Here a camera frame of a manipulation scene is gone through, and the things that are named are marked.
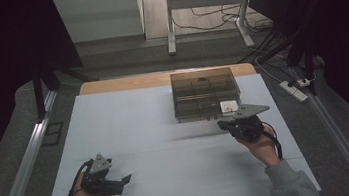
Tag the white square cartoon print coaster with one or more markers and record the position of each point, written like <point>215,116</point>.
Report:
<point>229,106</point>

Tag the white table mat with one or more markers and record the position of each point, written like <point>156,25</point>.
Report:
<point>168,145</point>

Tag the white cabinet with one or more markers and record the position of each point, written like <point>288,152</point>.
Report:
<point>98,13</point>

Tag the aluminium rail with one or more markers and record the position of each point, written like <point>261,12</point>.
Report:
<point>338,135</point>
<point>24,173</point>

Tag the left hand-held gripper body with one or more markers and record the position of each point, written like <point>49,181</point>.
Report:
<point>101,185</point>

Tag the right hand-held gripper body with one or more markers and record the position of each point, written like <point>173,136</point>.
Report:
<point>246,127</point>

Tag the dark square floor plate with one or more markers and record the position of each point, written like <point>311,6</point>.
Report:
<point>52,133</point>

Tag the white plug adapter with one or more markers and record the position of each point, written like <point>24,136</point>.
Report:
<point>305,82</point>

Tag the white power strip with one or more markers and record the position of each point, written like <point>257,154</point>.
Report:
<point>293,90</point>

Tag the person's right hand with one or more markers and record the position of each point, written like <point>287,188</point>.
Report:
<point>262,149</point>

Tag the black metal stand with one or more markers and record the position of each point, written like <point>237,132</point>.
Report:
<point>39,94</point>
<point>307,58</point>

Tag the transparent brown compartment box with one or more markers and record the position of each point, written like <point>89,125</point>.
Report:
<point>195,95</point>

